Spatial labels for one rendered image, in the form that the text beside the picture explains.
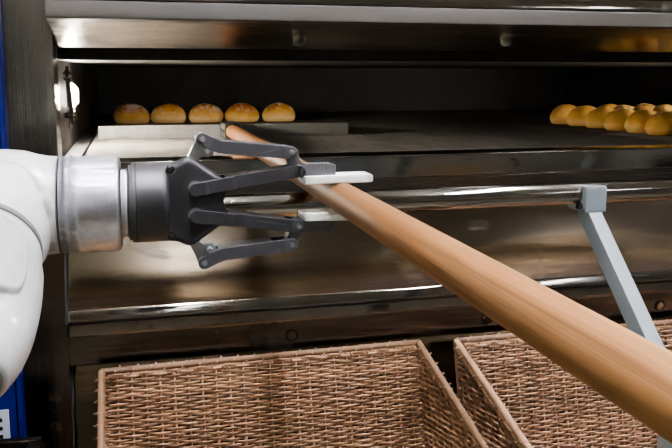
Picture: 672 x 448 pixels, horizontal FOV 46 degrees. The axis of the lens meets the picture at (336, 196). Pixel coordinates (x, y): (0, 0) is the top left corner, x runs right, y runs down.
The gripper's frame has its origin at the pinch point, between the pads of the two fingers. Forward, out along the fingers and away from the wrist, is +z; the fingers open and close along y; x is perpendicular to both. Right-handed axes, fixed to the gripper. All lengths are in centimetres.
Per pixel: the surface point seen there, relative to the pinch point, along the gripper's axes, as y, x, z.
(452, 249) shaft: -1.2, 31.2, -0.3
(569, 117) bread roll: -1, -116, 93
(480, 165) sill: 4, -54, 40
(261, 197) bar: 2.5, -16.7, -5.0
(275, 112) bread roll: -1, -153, 20
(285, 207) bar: 3.7, -16.1, -2.2
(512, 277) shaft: -1.3, 38.8, 0.0
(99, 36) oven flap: -18, -50, -24
